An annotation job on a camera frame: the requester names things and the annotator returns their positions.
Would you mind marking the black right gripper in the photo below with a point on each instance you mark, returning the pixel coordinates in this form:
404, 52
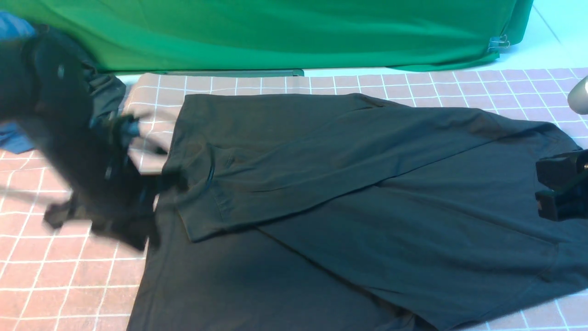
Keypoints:
566, 178

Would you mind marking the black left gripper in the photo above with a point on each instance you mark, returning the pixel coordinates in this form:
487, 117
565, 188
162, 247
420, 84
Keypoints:
107, 187

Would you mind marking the dark gray long-sleeved shirt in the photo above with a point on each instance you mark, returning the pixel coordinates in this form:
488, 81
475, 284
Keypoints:
352, 213

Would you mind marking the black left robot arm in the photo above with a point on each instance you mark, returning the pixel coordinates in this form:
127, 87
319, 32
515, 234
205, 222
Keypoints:
42, 90

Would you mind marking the dark gray crumpled garment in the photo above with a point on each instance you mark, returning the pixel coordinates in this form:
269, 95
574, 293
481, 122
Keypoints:
107, 92

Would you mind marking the pink checkered tablecloth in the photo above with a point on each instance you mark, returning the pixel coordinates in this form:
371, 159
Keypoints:
73, 281

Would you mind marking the metal binder clip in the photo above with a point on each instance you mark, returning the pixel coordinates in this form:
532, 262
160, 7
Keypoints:
498, 43

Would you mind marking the gray metal bar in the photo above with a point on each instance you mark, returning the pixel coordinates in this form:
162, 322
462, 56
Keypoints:
236, 73

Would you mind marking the blue crumpled garment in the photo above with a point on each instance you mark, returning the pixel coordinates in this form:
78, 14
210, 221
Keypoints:
12, 139

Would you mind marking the green backdrop cloth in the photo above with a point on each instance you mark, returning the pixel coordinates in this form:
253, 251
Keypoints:
176, 35

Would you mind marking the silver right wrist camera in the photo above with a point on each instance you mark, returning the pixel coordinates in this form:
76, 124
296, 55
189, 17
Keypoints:
578, 97

